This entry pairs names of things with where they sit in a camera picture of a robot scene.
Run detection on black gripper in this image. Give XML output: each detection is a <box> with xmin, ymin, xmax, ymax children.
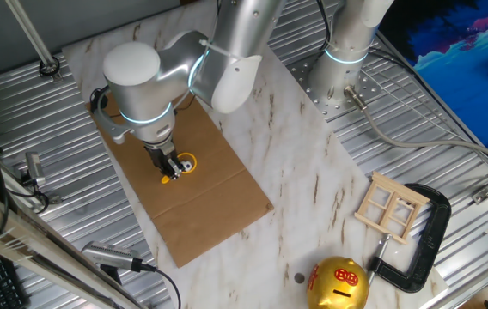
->
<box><xmin>143</xmin><ymin>136</ymin><xmax>184</xmax><ymax>180</ymax></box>

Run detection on yellow plastic bubble ring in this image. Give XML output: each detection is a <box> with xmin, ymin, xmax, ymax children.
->
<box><xmin>160</xmin><ymin>151</ymin><xmax>198</xmax><ymax>185</ymax></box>

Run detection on brown cardboard sheet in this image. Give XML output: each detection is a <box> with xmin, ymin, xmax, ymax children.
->
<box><xmin>85</xmin><ymin>96</ymin><xmax>275</xmax><ymax>269</ymax></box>

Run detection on white marble board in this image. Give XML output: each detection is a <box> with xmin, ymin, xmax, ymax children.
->
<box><xmin>61</xmin><ymin>0</ymin><xmax>449</xmax><ymax>309</ymax></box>

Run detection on thin metal pole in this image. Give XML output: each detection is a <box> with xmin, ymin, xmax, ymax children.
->
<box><xmin>5</xmin><ymin>0</ymin><xmax>63</xmax><ymax>82</ymax></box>

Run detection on golden piggy bank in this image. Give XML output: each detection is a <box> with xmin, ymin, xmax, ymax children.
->
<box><xmin>306</xmin><ymin>256</ymin><xmax>370</xmax><ymax>309</ymax></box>

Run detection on black C-clamp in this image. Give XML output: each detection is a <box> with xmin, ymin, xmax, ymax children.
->
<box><xmin>366</xmin><ymin>183</ymin><xmax>453</xmax><ymax>294</ymax></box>

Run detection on blue painted cloth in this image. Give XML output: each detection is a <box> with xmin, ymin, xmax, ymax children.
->
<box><xmin>379</xmin><ymin>0</ymin><xmax>488</xmax><ymax>149</ymax></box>

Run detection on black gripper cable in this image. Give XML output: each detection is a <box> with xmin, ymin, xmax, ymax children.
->
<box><xmin>173</xmin><ymin>92</ymin><xmax>198</xmax><ymax>112</ymax></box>

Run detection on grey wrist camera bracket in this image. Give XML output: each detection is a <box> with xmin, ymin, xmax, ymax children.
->
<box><xmin>88</xmin><ymin>88</ymin><xmax>136</xmax><ymax>145</ymax></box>

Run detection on silver ribbed camera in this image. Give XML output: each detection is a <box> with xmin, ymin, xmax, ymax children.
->
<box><xmin>81</xmin><ymin>240</ymin><xmax>144</xmax><ymax>272</ymax></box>

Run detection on thin black camera cable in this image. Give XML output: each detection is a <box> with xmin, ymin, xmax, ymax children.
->
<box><xmin>9</xmin><ymin>178</ymin><xmax>52</xmax><ymax>215</ymax></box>

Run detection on small grey camera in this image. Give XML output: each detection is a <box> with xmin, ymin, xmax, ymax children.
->
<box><xmin>24</xmin><ymin>151</ymin><xmax>46</xmax><ymax>186</ymax></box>

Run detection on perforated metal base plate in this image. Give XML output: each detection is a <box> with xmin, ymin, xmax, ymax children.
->
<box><xmin>286</xmin><ymin>51</ymin><xmax>382</xmax><ymax>117</ymax></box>

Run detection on aluminium frame beam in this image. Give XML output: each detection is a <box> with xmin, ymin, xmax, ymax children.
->
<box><xmin>0</xmin><ymin>178</ymin><xmax>142</xmax><ymax>309</ymax></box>

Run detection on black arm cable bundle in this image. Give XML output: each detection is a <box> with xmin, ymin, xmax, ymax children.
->
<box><xmin>317</xmin><ymin>0</ymin><xmax>332</xmax><ymax>49</ymax></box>

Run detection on wooden miniature window frame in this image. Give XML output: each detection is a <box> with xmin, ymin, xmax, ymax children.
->
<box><xmin>354</xmin><ymin>171</ymin><xmax>431</xmax><ymax>245</ymax></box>

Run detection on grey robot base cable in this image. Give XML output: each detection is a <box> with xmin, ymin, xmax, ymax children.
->
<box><xmin>343</xmin><ymin>84</ymin><xmax>488</xmax><ymax>173</ymax></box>

